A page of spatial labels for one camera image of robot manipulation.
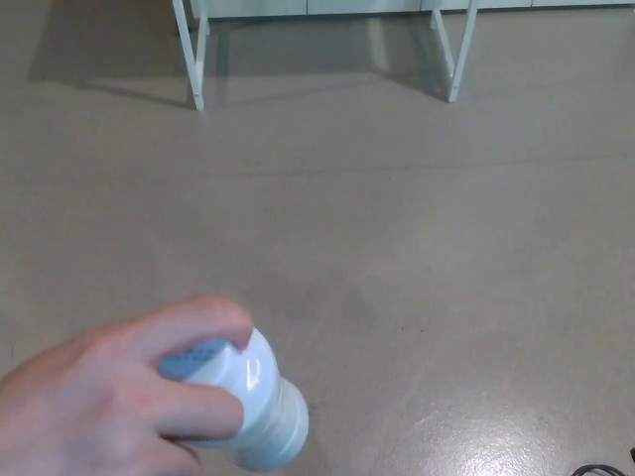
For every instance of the white plastic bottle blue label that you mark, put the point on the white plastic bottle blue label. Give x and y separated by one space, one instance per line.
263 396

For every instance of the white metal frame table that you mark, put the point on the white metal frame table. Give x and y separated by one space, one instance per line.
317 6

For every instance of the person's bare hand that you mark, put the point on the person's bare hand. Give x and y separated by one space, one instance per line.
89 392

